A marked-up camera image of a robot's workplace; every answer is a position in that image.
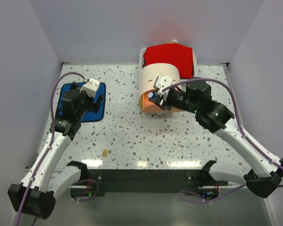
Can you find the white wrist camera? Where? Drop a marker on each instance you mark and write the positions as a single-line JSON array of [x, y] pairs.
[[160, 84], [90, 88]]

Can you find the beige round drawer organizer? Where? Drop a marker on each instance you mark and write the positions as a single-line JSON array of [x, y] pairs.
[[147, 78]]

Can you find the red folded cloth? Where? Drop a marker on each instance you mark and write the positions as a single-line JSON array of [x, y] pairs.
[[171, 61]]

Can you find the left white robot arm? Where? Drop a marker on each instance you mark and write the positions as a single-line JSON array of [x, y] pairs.
[[37, 192]]

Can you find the aluminium frame rail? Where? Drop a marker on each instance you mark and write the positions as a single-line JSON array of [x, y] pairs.
[[56, 172]]

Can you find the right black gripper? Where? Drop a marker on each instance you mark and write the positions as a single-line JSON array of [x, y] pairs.
[[166, 102]]

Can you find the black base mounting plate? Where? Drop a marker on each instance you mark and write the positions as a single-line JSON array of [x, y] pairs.
[[153, 181]]

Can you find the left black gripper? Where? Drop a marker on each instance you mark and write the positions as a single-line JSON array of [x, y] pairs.
[[95, 107]]

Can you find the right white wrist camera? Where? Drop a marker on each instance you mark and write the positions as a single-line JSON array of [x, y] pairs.
[[160, 84]]

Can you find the white plastic basket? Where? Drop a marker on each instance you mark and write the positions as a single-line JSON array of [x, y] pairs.
[[141, 58]]

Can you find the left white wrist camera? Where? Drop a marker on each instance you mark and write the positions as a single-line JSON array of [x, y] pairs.
[[90, 88]]

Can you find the blue grey glue stick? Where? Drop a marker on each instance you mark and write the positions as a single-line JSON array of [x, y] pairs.
[[151, 95]]

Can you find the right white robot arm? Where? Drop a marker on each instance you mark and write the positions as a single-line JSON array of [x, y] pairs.
[[265, 172]]

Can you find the small tan eraser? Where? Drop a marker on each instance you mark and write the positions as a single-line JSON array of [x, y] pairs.
[[105, 152]]

